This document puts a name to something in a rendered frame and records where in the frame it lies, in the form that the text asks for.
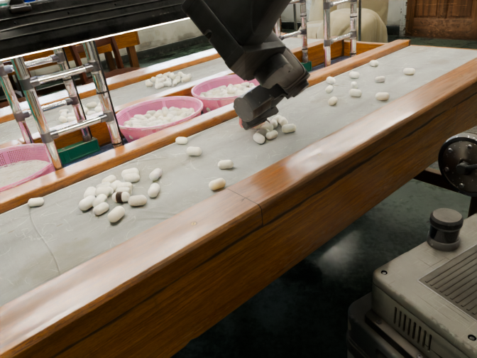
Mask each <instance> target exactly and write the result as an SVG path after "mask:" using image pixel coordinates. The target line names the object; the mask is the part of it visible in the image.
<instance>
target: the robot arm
mask: <svg viewBox="0 0 477 358"><path fill-rule="evenodd" d="M291 1H292V0H185V1H184V3H183V4H182V5H181V9H182V10H183V12H184V13H185V14H186V15H187V16H188V17H189V18H190V19H191V20H192V21H193V23H194V24H195V25H196V27H198V29H199V30H200V31H201V32H202V34H203V35H204V36H206V37H207V38H208V39H209V42H210V44H211V45H212V46H213V48H214V49H215V50H216V52H218V54H219V55H220V56H221V58H222V59H223V60H224V62H225V64H226V66H227V67H228V68H229V69H230V70H231V71H232V72H234V73H235V74H236V75H238V76H239V77H240V78H241V79H242V80H244V81H245V80H247V81H251V80H254V79H256V80H257V81H258V82H259V85H258V86H255V87H254V88H252V89H250V90H249V91H247V92H245V93H244V94H242V95H241V96H239V97H237V98H235V100H234V105H233V108H234V109H235V112H236V114H237V115H238V117H239V125H240V126H241V128H244V129H245V130H249V129H251V128H254V127H256V126H258V125H259V124H262V123H264V122H266V121H267V118H269V117H271V116H273V115H276V114H277V113H278V112H279V110H278V108H277V107H276V105H277V104H278V103H279V102H280V101H281V100H282V99H283V98H284V97H286V98H287V99H289V98H291V97H296V96H297V95H298V94H300V93H301V92H303V91H304V90H305V89H306V88H307V87H308V86H309V83H308V80H307V79H308V78H309V76H310V74H309V73H308V71H307V70H306V69H305V68H304V66H303V65H302V64H301V62H300V61H299V60H298V59H297V58H296V57H295V55H294V54H293V53H292V51H291V50H290V49H289V48H287V46H286V45H285V44H284V43H283V42H282V41H281V40H280V38H279V37H278V36H277V35H276V34H275V33H274V30H273V28H274V26H275V24H276V23H277V21H278V19H279V18H280V16H281V14H282V13H283V11H284V10H285V9H286V7H287V5H288V4H289V3H290V2H291Z"/></svg>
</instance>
